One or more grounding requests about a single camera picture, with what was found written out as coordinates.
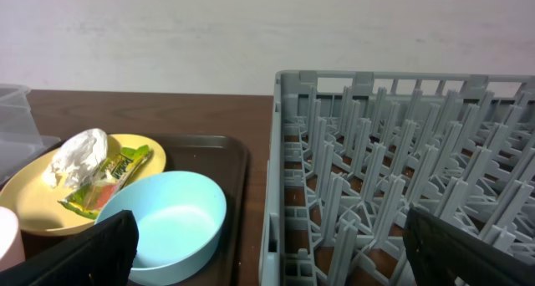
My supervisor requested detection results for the clear plastic bin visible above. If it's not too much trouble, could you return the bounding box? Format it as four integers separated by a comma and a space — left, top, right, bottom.
0, 84, 60, 184

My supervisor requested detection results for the grey dishwasher rack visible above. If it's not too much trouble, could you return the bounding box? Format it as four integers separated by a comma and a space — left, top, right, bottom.
258, 70, 534, 285

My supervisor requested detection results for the pink bowl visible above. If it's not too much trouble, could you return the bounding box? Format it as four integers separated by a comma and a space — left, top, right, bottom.
0, 207, 26, 271

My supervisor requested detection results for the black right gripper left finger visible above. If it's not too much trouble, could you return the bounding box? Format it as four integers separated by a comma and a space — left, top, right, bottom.
1, 210, 139, 286

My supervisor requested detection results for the green snack wrapper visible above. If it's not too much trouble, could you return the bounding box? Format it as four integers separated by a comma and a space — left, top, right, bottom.
59, 145, 153, 219

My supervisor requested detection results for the white tissue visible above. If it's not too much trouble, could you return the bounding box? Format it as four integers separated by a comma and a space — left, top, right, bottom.
41, 128, 108, 189

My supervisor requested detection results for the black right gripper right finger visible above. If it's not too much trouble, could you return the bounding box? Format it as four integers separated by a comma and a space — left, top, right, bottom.
403, 207, 534, 286

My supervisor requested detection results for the light blue bowl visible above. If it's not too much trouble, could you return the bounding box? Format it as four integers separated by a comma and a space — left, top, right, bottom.
94, 171, 227, 285

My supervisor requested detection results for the brown serving tray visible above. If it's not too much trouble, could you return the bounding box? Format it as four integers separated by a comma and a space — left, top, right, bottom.
16, 133, 250, 286

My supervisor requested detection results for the yellow plate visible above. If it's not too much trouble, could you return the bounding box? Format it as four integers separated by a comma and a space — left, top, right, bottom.
1, 134, 166, 237

